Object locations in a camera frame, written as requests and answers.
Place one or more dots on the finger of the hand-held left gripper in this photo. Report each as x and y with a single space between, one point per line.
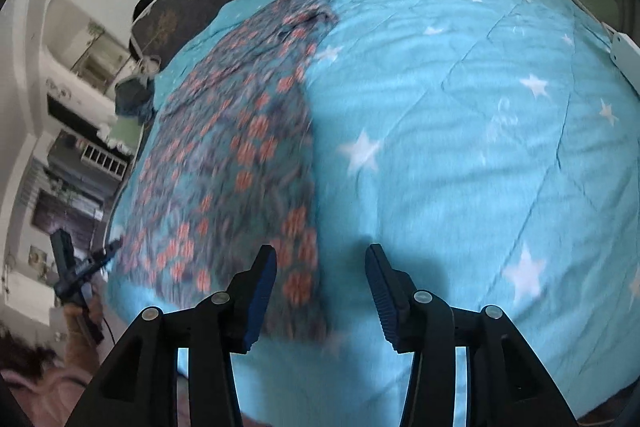
97 259
62 254

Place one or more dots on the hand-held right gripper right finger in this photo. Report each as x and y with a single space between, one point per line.
385 302

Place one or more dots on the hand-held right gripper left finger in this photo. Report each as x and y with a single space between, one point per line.
260 302

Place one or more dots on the teal floral garment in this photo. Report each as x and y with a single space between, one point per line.
225 157

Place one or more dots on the dark blue clothes pile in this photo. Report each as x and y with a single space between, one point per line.
132 97

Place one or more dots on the white ladder rack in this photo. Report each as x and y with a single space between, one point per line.
102 159

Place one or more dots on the person's pink clothing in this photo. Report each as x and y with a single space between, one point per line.
45 397

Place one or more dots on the green ribbed cushion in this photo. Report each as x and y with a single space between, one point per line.
125 134

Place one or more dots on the white cat figurine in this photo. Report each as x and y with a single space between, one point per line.
105 130

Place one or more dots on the teal star-print quilt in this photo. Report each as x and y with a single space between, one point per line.
450 132

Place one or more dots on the wall mirror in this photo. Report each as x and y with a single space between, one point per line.
100 57

